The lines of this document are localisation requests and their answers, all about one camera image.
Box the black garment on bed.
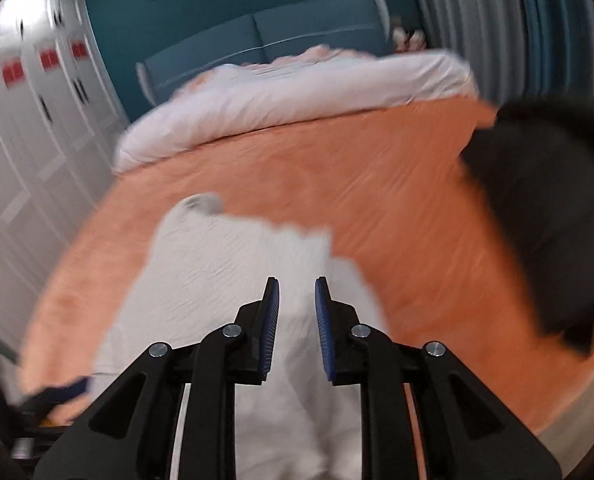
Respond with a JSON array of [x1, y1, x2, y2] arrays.
[[460, 96, 594, 354]]

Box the white wardrobe with red decals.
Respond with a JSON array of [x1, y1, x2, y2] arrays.
[[0, 0, 128, 356]]

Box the white puffer jacket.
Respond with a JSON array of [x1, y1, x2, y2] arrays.
[[92, 193, 386, 479]]

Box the grey curtain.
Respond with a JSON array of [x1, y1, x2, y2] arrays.
[[417, 0, 594, 105]]

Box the small items on nightstand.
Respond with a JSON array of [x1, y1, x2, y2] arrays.
[[391, 26, 426, 53]]

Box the white pink duvet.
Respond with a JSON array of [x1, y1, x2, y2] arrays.
[[114, 44, 480, 174]]

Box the orange bed blanket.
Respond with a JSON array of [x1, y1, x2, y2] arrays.
[[19, 99, 594, 431]]

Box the teal upholstered headboard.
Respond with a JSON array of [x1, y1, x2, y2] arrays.
[[135, 0, 391, 106]]

